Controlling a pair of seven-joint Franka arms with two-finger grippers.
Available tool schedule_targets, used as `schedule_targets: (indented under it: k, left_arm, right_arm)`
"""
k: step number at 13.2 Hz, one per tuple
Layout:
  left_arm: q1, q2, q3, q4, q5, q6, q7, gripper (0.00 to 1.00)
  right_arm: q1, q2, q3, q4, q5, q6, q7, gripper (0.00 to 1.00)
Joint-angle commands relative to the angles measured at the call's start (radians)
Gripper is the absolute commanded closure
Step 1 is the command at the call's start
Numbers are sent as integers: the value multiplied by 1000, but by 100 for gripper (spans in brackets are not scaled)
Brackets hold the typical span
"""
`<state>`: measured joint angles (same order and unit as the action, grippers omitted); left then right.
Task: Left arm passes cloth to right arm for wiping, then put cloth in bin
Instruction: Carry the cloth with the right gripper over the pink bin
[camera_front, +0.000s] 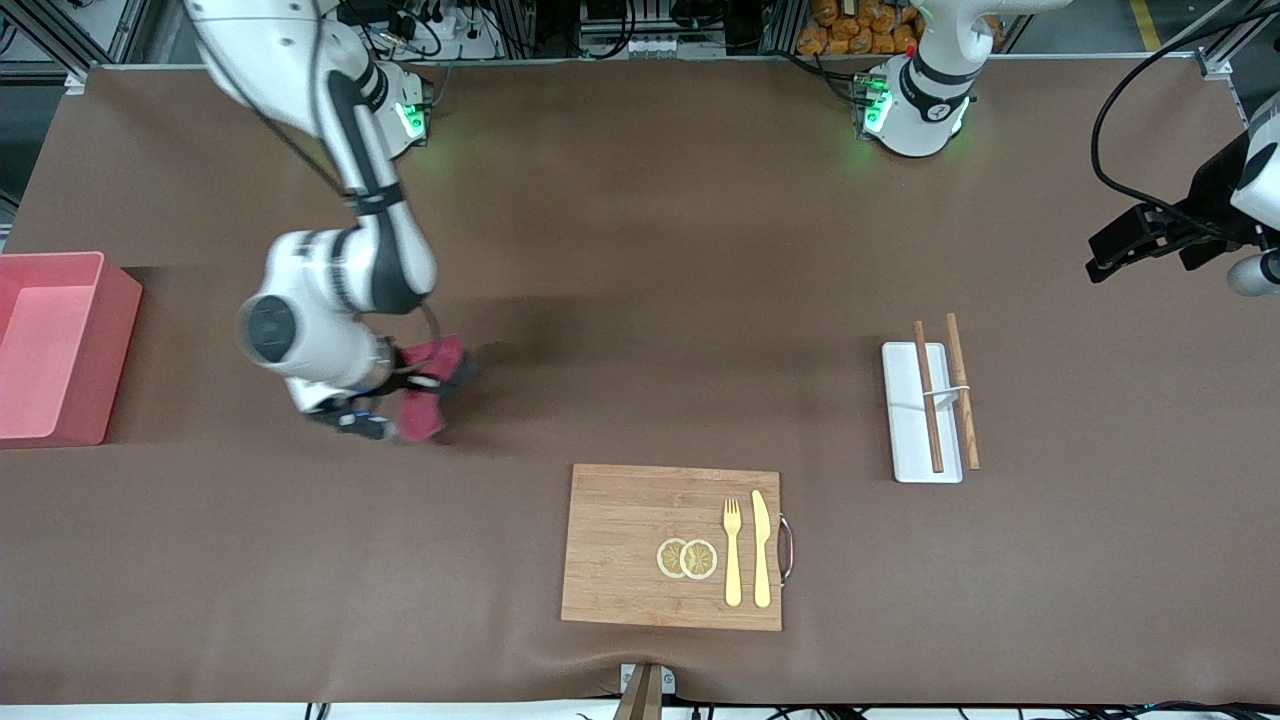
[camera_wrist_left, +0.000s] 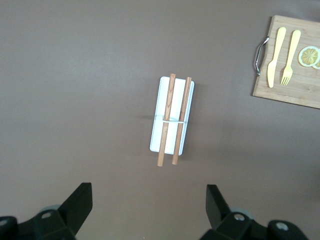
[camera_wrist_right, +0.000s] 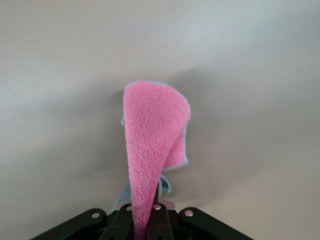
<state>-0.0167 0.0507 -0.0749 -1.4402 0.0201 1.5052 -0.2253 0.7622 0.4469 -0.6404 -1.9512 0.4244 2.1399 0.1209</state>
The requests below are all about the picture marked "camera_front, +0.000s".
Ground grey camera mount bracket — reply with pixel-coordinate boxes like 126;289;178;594
612;663;677;720

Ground pile of orange bread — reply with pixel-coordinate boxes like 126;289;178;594
797;0;923;57

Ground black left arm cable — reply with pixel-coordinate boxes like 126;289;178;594
1090;8;1280;243

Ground white rectangular tray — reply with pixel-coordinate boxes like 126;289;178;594
881;342;964;485

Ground red and grey cloth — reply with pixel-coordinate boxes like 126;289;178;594
385;335;476;443

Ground wooden cutting board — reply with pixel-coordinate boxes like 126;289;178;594
560;463;784;633

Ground aluminium frame profile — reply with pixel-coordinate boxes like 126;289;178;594
0;0;151;81

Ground pink plastic bin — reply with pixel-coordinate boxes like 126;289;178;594
0;252;143;448

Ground brown table cover mat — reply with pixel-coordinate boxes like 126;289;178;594
0;55;1280;706

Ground brown wooden chopstick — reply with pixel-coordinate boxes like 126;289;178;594
913;320;945;474
946;313;981;471

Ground yellow knife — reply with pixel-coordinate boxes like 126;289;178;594
751;489;774;609

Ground white power strip with plugs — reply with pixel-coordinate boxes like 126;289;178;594
390;0;498;58

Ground yellow fork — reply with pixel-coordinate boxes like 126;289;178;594
722;498;744;608

